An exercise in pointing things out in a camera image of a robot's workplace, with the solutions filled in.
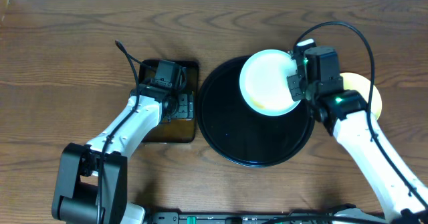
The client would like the yellow plate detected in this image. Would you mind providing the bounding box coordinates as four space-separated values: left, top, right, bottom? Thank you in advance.
340 72 383 120

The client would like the light blue plate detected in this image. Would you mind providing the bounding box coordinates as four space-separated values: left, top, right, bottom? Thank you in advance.
239 49 300 116

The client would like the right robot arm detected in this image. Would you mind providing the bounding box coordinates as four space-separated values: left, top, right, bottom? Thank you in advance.
287 73 427 223

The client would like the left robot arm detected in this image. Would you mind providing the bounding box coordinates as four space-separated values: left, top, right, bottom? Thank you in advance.
51 84 197 223

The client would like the black rectangular water tray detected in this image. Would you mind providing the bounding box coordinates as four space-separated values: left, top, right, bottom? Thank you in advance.
138 60 199 143

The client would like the black round serving tray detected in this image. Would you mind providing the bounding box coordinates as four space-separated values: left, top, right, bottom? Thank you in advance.
196 56 315 167

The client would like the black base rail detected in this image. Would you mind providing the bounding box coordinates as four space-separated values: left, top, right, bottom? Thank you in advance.
143 212 344 224

